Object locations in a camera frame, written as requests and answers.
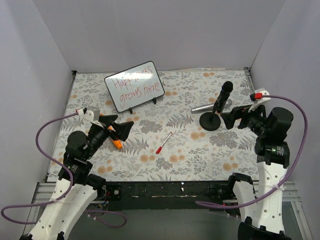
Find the red white marker pen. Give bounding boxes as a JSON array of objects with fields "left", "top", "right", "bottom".
[{"left": 155, "top": 132, "right": 173, "bottom": 154}]

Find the black framed whiteboard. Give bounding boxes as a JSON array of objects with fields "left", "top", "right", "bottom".
[{"left": 104, "top": 61, "right": 165, "bottom": 113}]

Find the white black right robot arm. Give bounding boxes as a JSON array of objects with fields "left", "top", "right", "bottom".
[{"left": 221, "top": 105, "right": 294, "bottom": 240}]

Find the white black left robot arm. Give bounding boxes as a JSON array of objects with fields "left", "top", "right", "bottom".
[{"left": 20, "top": 115, "right": 134, "bottom": 240}]

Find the orange toy microphone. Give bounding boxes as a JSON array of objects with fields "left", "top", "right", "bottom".
[{"left": 99, "top": 113, "right": 123, "bottom": 150}]

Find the silver metal microphone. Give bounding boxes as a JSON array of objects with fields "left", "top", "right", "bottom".
[{"left": 190, "top": 99, "right": 232, "bottom": 114}]

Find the black microphone stand base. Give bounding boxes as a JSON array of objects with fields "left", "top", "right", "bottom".
[{"left": 199, "top": 112, "right": 221, "bottom": 132}]

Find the black microphone on stand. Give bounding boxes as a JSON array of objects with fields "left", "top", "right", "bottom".
[{"left": 212, "top": 81, "right": 233, "bottom": 114}]

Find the floral patterned table mat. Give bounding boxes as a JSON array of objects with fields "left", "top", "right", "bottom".
[{"left": 47, "top": 69, "right": 270, "bottom": 183}]

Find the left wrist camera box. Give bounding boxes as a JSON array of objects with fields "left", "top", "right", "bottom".
[{"left": 76, "top": 106, "right": 100, "bottom": 124}]

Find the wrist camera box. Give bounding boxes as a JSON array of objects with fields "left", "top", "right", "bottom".
[
  {"left": 76, "top": 106, "right": 100, "bottom": 124},
  {"left": 248, "top": 88, "right": 271, "bottom": 112}
]

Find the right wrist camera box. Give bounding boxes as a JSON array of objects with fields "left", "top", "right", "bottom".
[{"left": 248, "top": 88, "right": 271, "bottom": 112}]

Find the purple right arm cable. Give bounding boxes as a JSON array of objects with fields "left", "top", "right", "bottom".
[{"left": 194, "top": 94, "right": 308, "bottom": 219}]

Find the black front mounting rail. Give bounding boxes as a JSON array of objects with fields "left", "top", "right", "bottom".
[{"left": 91, "top": 180, "right": 236, "bottom": 211}]

